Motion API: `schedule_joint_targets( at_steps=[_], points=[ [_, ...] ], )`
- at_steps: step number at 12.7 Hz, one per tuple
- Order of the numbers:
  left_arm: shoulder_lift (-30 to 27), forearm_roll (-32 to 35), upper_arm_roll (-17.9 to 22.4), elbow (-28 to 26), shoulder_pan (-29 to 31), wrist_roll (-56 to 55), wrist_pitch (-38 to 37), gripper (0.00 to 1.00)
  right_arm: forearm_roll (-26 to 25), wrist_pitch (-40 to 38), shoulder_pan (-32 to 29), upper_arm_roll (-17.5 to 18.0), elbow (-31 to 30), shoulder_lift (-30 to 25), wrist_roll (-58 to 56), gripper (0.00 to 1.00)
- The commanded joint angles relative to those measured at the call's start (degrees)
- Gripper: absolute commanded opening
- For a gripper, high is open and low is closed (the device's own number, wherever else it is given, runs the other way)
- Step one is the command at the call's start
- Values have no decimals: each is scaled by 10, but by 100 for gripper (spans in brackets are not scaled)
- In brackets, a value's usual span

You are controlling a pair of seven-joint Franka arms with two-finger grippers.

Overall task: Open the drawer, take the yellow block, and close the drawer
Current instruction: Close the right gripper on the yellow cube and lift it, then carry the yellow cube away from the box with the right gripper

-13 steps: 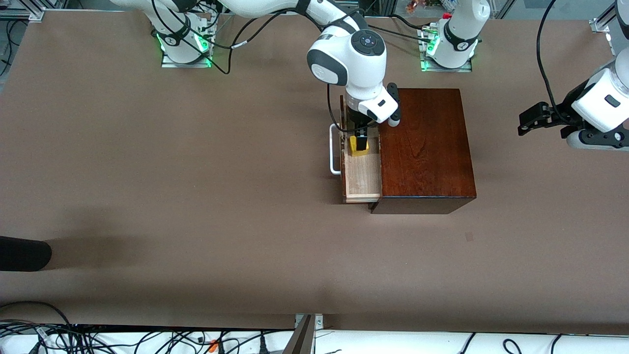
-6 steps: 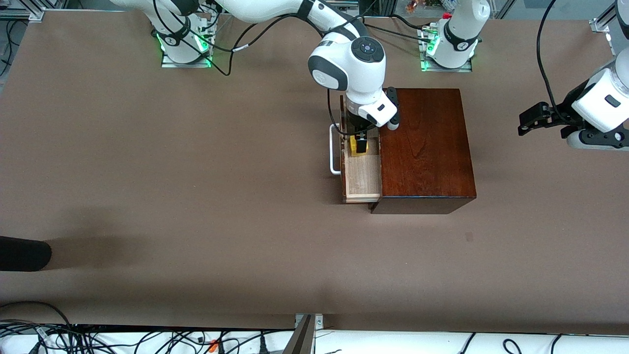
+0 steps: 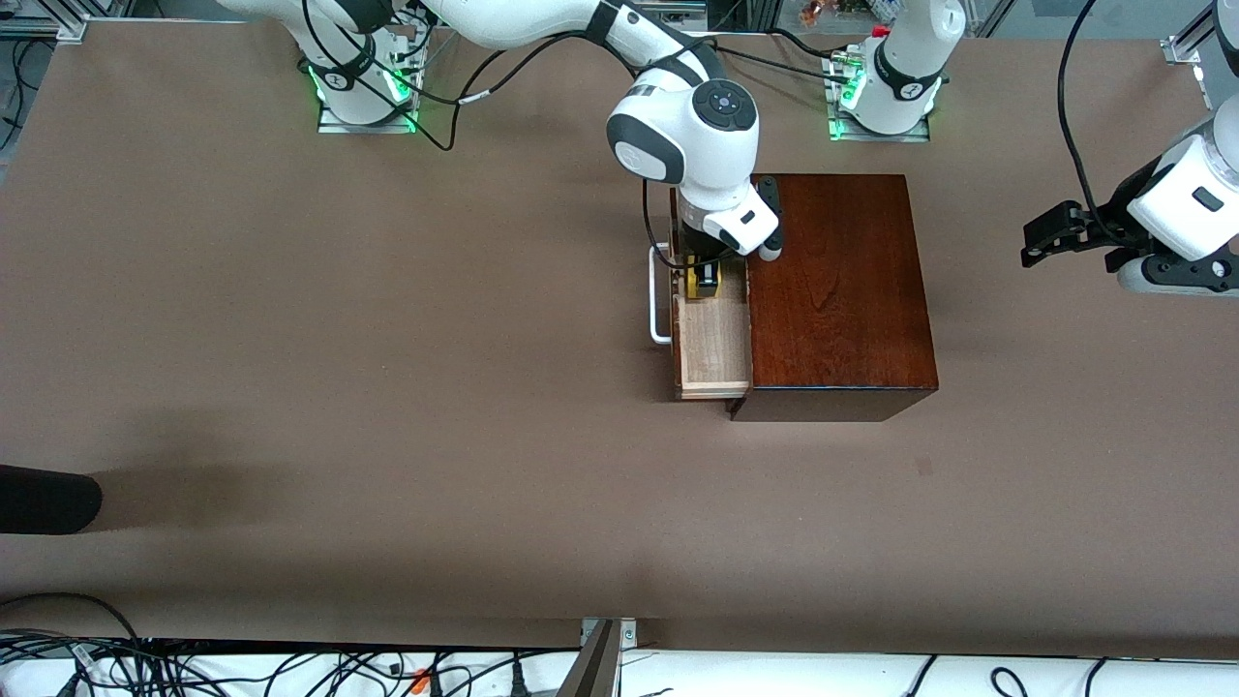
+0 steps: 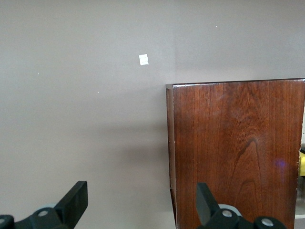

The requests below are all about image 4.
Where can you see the dark wooden drawer cabinet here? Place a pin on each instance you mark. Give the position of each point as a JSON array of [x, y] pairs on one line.
[[238, 143]]

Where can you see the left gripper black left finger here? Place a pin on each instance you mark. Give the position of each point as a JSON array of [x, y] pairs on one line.
[[66, 210]]

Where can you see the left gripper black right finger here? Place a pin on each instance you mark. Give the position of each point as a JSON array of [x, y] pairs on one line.
[[214, 219]]

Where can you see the yellow block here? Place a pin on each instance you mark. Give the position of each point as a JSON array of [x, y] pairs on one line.
[[302, 164]]

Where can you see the small square sticker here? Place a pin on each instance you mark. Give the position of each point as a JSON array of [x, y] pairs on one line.
[[143, 59]]

